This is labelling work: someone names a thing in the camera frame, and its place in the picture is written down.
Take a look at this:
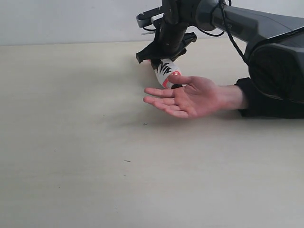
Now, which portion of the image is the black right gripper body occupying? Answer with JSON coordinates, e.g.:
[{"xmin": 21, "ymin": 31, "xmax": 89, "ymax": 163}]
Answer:
[{"xmin": 155, "ymin": 0, "xmax": 188, "ymax": 54}]

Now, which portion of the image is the peach label bottle black cap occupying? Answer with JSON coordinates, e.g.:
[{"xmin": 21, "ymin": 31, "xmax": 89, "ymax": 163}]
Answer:
[{"xmin": 150, "ymin": 59, "xmax": 183, "ymax": 89}]

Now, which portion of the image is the person's open bare hand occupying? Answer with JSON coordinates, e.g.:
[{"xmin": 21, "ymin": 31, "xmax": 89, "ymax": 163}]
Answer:
[{"xmin": 143, "ymin": 75, "xmax": 248, "ymax": 119}]

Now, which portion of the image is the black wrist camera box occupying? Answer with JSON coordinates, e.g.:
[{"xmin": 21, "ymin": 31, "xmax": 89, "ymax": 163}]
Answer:
[{"xmin": 136, "ymin": 6, "xmax": 164, "ymax": 28}]

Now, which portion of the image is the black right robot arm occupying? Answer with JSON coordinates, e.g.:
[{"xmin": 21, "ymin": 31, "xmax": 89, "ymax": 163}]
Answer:
[{"xmin": 136, "ymin": 0, "xmax": 304, "ymax": 103}]

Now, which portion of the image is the forearm in black sleeve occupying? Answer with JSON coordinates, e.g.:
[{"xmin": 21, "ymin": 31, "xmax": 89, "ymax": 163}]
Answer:
[{"xmin": 235, "ymin": 77, "xmax": 304, "ymax": 119}]

